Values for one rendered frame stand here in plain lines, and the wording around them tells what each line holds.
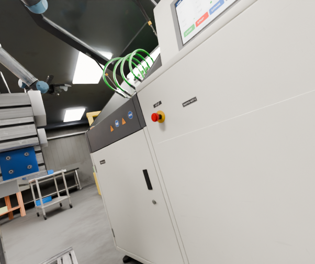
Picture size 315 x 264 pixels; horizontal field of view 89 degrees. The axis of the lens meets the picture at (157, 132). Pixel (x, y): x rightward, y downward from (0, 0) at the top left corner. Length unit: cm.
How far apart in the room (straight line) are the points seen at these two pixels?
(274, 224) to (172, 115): 45
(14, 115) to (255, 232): 81
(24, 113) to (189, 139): 55
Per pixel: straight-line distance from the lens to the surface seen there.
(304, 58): 50
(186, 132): 60
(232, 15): 57
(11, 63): 146
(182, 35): 98
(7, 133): 66
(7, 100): 70
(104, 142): 109
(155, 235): 96
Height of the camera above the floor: 68
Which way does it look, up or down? 5 degrees up
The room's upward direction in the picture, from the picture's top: 17 degrees counter-clockwise
